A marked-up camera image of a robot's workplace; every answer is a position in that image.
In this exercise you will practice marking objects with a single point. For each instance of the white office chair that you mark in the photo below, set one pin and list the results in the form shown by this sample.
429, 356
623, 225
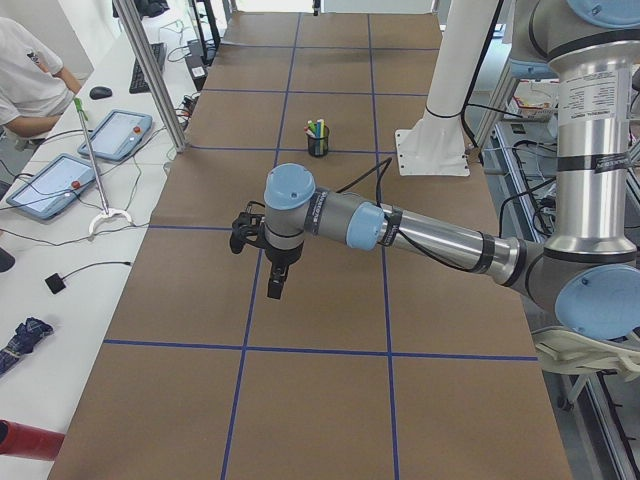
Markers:
566, 352

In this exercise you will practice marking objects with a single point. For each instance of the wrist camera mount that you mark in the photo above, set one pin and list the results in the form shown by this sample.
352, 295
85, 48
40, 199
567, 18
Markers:
247, 229

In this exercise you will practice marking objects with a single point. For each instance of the small black square device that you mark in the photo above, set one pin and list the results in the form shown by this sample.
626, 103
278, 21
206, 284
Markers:
55, 283

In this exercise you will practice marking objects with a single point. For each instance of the person in white shirt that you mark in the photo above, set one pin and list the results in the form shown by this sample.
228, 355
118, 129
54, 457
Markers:
36, 87

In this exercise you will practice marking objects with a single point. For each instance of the red capped white marker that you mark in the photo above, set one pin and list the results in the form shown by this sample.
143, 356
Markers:
311, 126

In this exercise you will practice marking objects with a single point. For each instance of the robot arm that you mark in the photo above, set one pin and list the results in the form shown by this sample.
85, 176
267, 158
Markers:
585, 273

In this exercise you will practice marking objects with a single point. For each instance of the red cylinder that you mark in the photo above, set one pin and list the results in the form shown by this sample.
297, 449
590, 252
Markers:
24, 441

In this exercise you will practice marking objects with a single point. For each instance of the teach pendant tablet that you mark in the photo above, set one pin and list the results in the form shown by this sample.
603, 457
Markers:
53, 188
118, 134

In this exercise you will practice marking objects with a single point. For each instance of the metal reacher grabber stick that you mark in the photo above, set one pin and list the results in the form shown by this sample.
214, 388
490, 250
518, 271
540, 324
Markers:
106, 211

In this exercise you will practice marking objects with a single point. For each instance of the black mesh pen cup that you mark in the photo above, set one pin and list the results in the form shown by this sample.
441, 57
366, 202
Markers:
318, 146

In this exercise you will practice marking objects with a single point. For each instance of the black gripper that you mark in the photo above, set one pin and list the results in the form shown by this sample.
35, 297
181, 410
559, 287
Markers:
282, 255

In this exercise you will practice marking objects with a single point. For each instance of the near teach pendant tablet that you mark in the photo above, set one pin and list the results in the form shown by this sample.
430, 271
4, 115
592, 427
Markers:
53, 188

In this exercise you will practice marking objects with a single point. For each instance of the far teach pendant tablet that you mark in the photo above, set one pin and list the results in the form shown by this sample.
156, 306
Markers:
118, 134

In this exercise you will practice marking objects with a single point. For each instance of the black computer mouse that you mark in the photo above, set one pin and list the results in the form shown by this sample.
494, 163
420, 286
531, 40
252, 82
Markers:
100, 92

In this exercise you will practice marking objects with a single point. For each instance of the aluminium frame post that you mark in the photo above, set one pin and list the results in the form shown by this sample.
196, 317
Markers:
136, 34

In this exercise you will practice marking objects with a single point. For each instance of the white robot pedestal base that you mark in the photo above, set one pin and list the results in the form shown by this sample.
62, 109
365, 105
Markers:
435, 145

